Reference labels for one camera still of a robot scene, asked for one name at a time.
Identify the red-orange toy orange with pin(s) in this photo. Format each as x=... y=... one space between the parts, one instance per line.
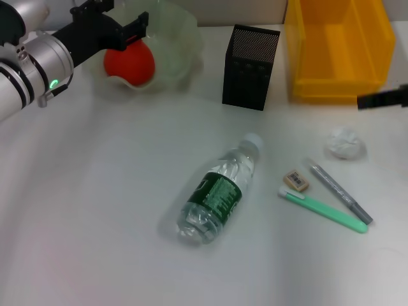
x=130 y=62

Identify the silver grey marker pen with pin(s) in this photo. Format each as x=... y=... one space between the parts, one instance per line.
x=341 y=192

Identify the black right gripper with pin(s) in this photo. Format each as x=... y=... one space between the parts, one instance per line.
x=403 y=95

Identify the white paper ball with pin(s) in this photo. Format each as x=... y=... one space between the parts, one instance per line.
x=343 y=142

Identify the yellow plastic bin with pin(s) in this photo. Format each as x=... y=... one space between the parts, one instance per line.
x=338 y=48

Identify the clear glass fruit plate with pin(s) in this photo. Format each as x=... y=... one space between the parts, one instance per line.
x=175 y=51

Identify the clear green-label water bottle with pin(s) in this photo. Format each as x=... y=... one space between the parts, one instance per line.
x=220 y=194

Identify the black mesh pen holder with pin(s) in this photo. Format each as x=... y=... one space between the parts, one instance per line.
x=247 y=83

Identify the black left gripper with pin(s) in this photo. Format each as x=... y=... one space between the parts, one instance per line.
x=86 y=35

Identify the beige eraser with barcode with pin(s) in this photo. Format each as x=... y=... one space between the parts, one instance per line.
x=296 y=180

